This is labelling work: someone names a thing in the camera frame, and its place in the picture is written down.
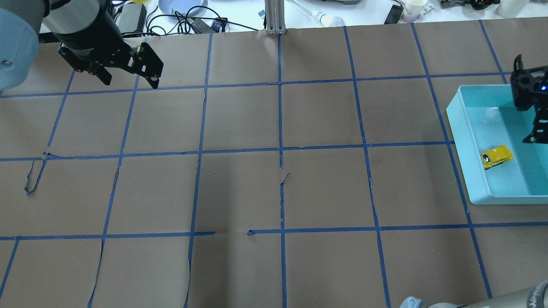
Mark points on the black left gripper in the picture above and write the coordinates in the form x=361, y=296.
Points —
x=90, y=31

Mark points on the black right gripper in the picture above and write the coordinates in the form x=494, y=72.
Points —
x=537, y=124

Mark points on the yellow beetle toy car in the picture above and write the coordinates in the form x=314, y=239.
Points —
x=496, y=156

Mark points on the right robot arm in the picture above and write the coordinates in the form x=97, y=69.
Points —
x=494, y=255

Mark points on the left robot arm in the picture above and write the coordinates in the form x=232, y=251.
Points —
x=21, y=21

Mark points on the blue plate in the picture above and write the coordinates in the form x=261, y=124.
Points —
x=185, y=7

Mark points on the white paper cup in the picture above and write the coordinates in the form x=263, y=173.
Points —
x=412, y=9

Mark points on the black power adapter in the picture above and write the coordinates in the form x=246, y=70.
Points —
x=394, y=15

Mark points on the light bulb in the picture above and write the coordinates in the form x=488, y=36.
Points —
x=321, y=18

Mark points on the aluminium frame post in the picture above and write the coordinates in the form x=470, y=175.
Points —
x=275, y=17

